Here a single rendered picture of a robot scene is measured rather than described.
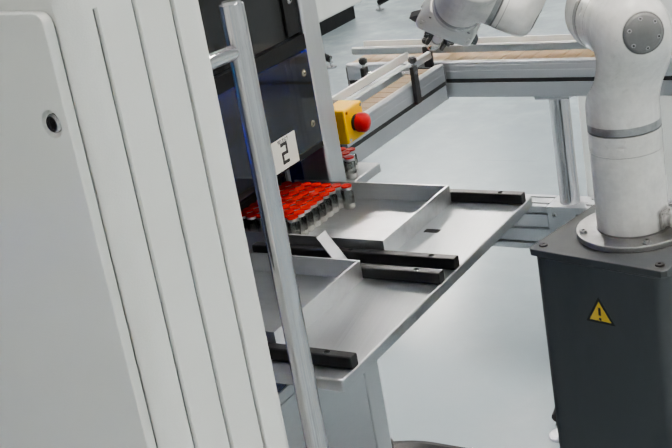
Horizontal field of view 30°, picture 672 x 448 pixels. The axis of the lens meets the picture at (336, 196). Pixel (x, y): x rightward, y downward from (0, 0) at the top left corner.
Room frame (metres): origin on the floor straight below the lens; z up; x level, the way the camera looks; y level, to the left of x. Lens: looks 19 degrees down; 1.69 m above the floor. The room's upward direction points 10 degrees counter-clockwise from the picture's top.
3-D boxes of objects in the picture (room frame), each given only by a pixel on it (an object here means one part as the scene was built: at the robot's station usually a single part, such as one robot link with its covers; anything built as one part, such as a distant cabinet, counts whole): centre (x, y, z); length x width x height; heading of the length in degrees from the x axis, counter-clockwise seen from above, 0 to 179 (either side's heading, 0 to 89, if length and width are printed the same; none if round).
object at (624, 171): (1.95, -0.48, 0.95); 0.19 x 0.19 x 0.18
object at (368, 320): (1.98, 0.04, 0.87); 0.70 x 0.48 x 0.02; 146
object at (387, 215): (2.16, 0.00, 0.90); 0.34 x 0.26 x 0.04; 56
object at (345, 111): (2.43, -0.04, 1.00); 0.08 x 0.07 x 0.07; 56
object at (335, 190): (2.18, 0.04, 0.91); 0.18 x 0.02 x 0.05; 146
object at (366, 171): (2.47, -0.01, 0.87); 0.14 x 0.13 x 0.02; 56
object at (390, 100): (2.75, -0.08, 0.92); 0.69 x 0.16 x 0.16; 146
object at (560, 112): (2.92, -0.57, 0.46); 0.09 x 0.09 x 0.77; 56
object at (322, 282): (1.88, 0.19, 0.90); 0.34 x 0.26 x 0.04; 56
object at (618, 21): (1.91, -0.49, 1.16); 0.19 x 0.12 x 0.24; 6
